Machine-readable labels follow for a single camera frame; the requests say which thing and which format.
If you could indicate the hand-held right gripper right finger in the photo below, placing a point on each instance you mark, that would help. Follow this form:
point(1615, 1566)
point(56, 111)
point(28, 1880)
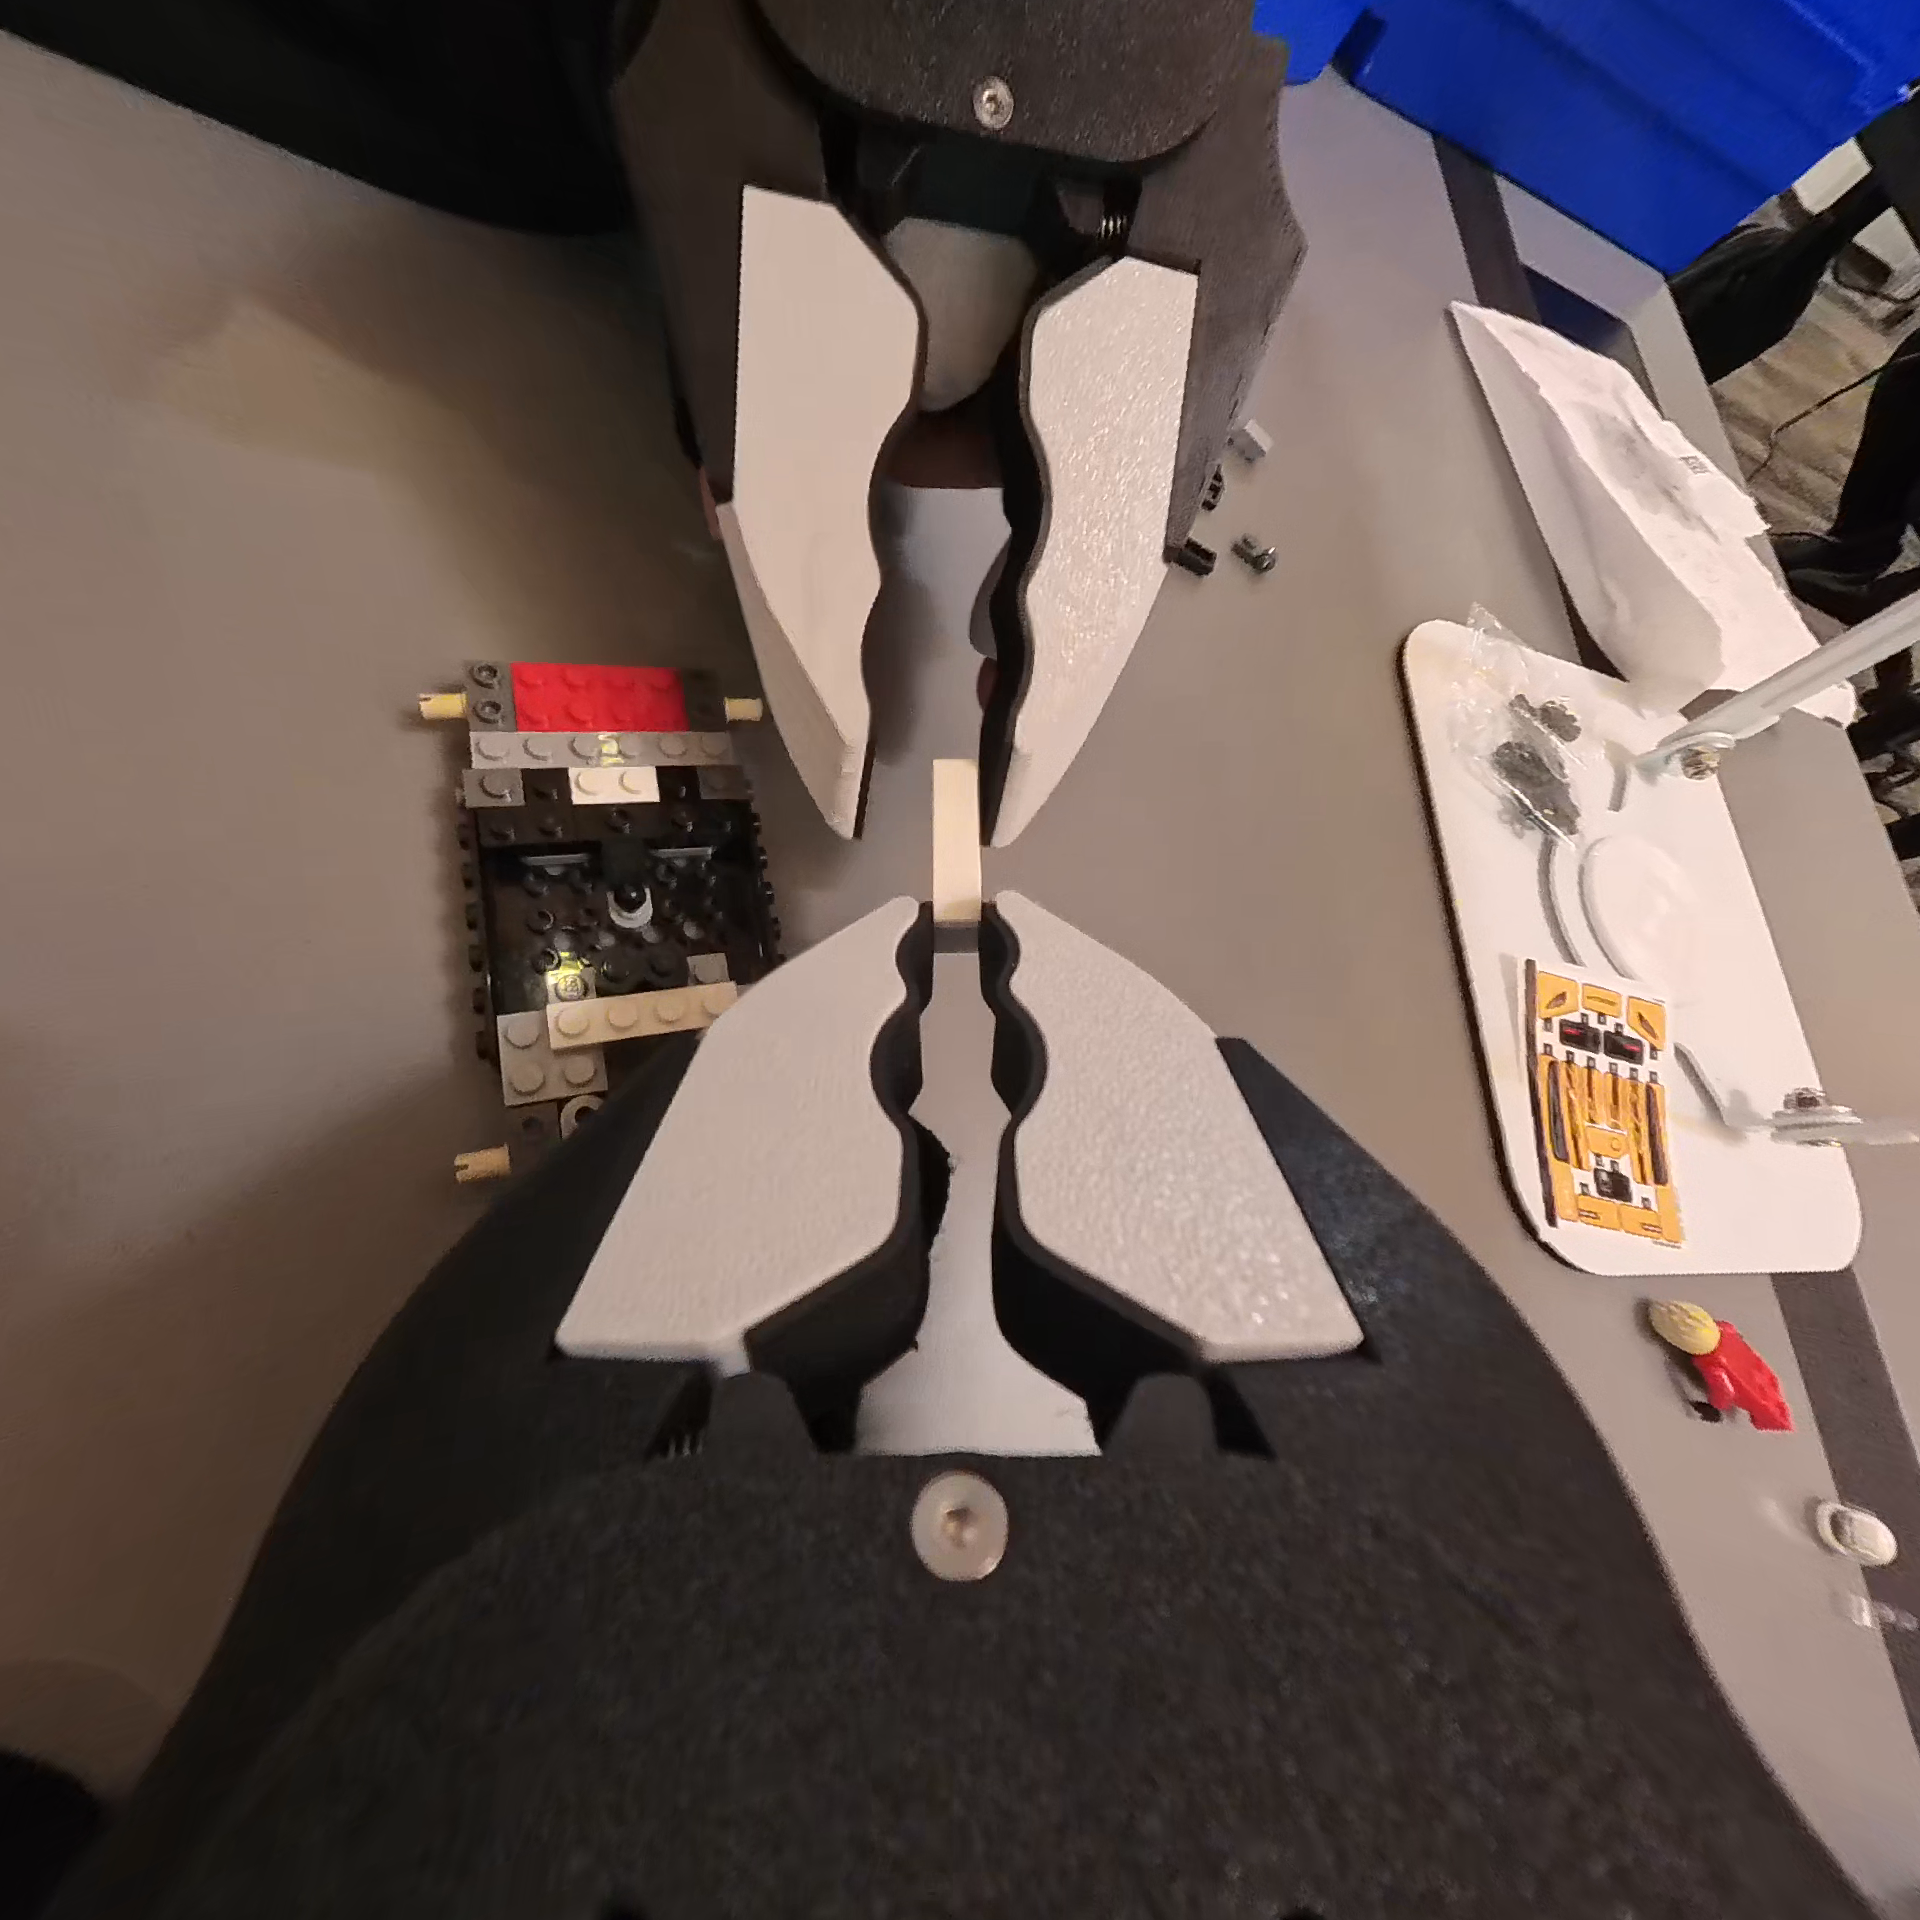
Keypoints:
point(1186, 1202)

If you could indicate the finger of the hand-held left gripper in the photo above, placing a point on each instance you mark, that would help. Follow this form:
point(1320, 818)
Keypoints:
point(1109, 494)
point(804, 452)

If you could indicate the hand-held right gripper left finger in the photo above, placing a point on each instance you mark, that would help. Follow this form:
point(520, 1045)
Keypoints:
point(720, 1202)

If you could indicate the small brick pieces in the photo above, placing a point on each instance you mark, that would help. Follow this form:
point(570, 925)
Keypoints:
point(1253, 552)

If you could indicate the brick car chassis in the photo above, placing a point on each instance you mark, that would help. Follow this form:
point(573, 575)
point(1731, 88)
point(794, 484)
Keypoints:
point(600, 693)

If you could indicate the white long tile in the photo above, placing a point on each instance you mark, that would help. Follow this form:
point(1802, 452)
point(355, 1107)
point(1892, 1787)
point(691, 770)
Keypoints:
point(957, 840)

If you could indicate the white book stand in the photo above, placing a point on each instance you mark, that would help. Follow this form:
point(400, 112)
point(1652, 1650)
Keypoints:
point(1725, 902)

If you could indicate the person's left forearm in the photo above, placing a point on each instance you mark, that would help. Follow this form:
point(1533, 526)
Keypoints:
point(375, 61)

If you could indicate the grey desk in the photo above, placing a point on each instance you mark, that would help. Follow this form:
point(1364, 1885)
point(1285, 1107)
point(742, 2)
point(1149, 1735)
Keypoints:
point(301, 600)

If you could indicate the person's left hand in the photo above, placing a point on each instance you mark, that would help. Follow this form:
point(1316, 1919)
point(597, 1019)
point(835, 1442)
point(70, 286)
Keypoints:
point(944, 458)

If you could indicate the orange sticker sheet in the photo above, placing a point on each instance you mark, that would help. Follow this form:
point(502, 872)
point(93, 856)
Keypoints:
point(1599, 1109)

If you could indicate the clear bag of black gears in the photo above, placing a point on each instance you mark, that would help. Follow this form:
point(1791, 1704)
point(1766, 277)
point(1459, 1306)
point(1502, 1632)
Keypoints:
point(1530, 751)

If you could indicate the white printed paper bag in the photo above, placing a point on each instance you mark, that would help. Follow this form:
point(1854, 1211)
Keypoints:
point(1621, 452)

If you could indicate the red minifigure torso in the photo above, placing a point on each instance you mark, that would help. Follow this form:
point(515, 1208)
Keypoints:
point(1741, 1372)

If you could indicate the black backpack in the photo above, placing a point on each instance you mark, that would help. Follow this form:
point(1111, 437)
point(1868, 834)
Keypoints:
point(1757, 301)

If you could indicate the white minifigure helmet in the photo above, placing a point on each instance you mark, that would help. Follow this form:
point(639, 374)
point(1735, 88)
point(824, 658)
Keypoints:
point(1856, 1533)

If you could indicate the small clear plastic piece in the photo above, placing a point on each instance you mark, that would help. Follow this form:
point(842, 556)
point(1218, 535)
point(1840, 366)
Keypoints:
point(1868, 1613)

